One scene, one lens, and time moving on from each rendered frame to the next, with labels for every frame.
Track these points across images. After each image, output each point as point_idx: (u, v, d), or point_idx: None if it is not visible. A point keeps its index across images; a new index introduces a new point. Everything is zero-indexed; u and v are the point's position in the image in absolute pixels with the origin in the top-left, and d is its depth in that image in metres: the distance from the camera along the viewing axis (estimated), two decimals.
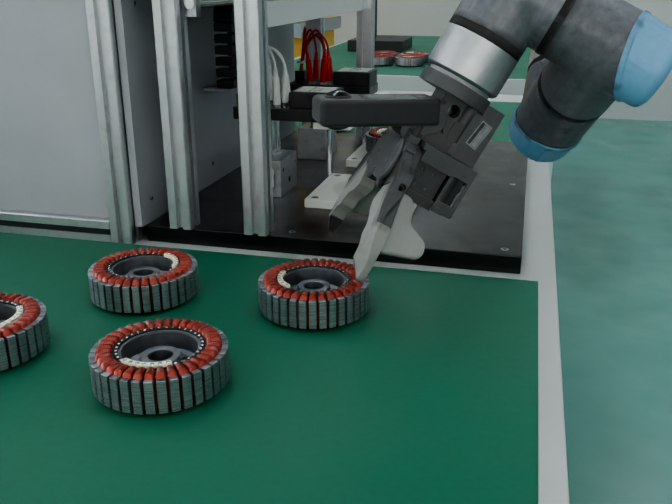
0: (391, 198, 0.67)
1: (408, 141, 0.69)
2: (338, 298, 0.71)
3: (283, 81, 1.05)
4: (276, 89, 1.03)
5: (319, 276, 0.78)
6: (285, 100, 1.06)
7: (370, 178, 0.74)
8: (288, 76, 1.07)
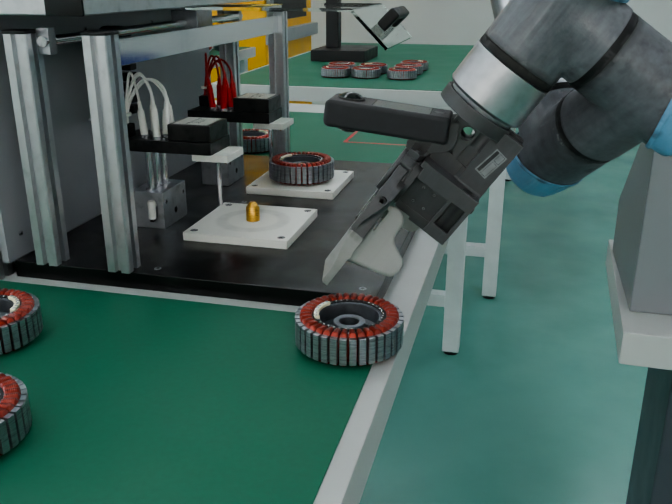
0: (368, 209, 0.65)
1: (407, 155, 0.66)
2: (350, 339, 0.72)
3: (164, 113, 1.04)
4: (154, 121, 1.02)
5: (366, 313, 0.79)
6: (166, 132, 1.05)
7: None
8: (171, 107, 1.06)
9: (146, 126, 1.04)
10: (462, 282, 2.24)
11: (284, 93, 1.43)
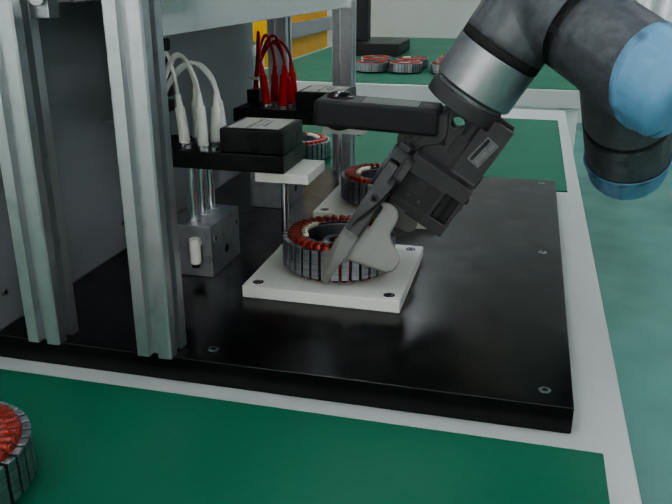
0: (361, 207, 0.66)
1: (398, 149, 0.66)
2: None
3: (213, 111, 0.72)
4: (200, 123, 0.70)
5: None
6: (217, 139, 0.73)
7: None
8: (222, 103, 0.74)
9: (187, 131, 0.72)
10: None
11: (351, 86, 1.11)
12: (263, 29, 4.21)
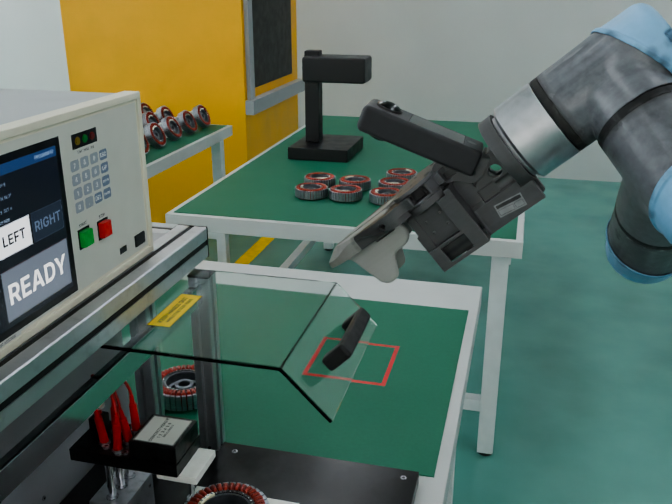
0: (369, 230, 0.69)
1: (432, 178, 0.66)
2: None
3: None
4: None
5: None
6: None
7: None
8: None
9: None
10: (452, 477, 1.90)
11: (213, 375, 1.10)
12: (227, 104, 4.20)
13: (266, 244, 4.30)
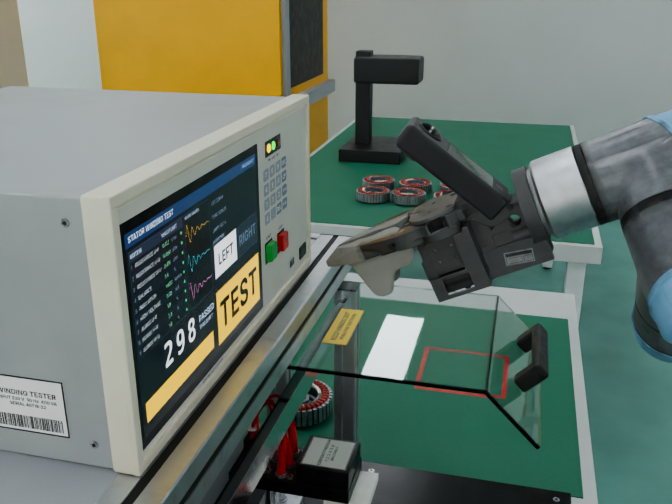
0: (379, 244, 0.69)
1: (454, 212, 0.67)
2: None
3: None
4: None
5: None
6: None
7: (409, 218, 0.73)
8: None
9: None
10: None
11: (354, 392, 1.05)
12: None
13: None
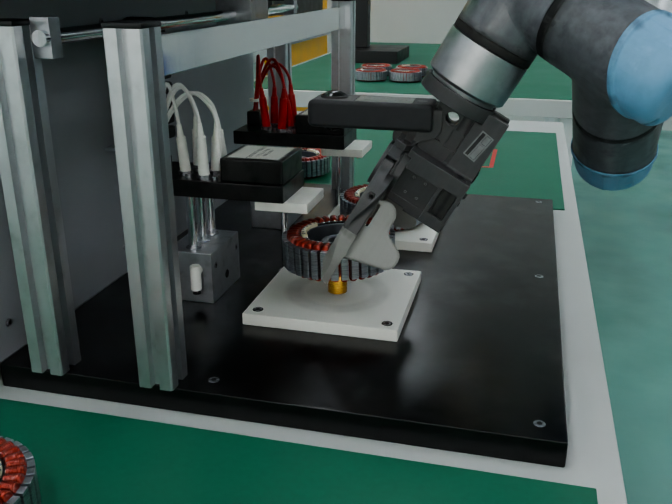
0: (358, 205, 0.66)
1: (393, 146, 0.66)
2: None
3: (214, 141, 0.73)
4: (201, 153, 0.71)
5: None
6: (217, 167, 0.74)
7: None
8: (223, 132, 0.75)
9: (188, 159, 0.73)
10: None
11: None
12: None
13: None
